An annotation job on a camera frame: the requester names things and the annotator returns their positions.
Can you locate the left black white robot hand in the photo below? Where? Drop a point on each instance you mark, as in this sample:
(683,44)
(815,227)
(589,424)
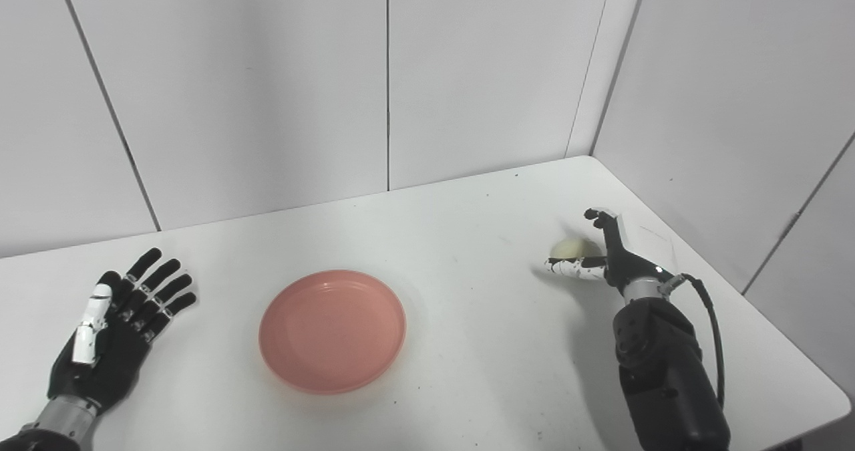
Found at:
(113,344)

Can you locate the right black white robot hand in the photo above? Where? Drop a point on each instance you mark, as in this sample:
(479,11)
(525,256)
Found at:
(618,260)

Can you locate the white steamed bun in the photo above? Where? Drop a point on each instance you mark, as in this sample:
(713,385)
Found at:
(574,247)

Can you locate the pink round plate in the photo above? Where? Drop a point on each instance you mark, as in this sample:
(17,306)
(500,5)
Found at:
(332,332)

